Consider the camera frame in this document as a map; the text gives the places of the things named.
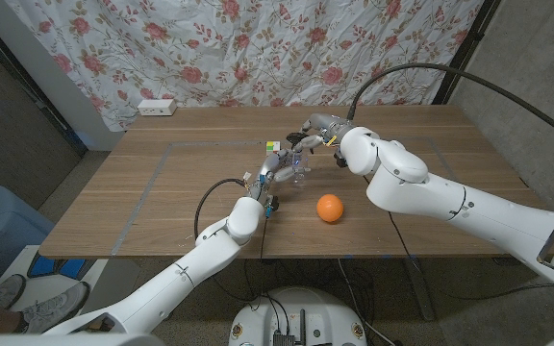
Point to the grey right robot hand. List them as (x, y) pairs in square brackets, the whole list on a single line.
[(327, 130)]

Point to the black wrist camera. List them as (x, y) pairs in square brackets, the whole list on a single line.
[(339, 159), (272, 204)]

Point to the grey sneaker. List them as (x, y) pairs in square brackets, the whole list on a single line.
[(53, 305), (5, 290)]

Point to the grey tape outline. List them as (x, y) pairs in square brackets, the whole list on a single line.
[(209, 143)]

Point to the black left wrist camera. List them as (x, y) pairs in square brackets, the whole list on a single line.
[(272, 204)]

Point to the black backdrop stand pole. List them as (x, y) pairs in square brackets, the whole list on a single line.
[(465, 52)]

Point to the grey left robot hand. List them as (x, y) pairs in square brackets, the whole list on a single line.
[(272, 170)]

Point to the clear plastic spray bottle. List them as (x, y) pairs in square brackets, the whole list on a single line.
[(300, 174)]

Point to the white power strip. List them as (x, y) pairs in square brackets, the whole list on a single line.
[(157, 107)]

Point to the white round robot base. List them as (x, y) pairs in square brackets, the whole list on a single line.
[(298, 312)]

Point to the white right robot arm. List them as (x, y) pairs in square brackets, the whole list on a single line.
[(474, 202)]

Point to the multicoloured Rubik's cube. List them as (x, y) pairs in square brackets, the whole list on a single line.
[(272, 146)]

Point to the black spray trigger top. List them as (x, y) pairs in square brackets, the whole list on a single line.
[(297, 138)]

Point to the white platform with blue pads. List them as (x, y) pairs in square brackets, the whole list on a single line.
[(46, 288)]

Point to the black wall edge strip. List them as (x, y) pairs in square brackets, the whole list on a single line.
[(56, 115)]

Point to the orange ball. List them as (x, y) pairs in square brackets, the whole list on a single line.
[(330, 208)]

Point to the white robot torso edge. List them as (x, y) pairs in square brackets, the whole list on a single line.
[(65, 340)]

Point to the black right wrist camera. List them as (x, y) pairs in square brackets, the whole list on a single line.
[(339, 159)]

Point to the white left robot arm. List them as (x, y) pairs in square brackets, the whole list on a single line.
[(176, 283)]

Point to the floral print backdrop cloth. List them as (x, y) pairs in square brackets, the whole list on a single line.
[(258, 48)]

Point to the grey table leg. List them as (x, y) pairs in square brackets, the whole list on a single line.
[(421, 293)]

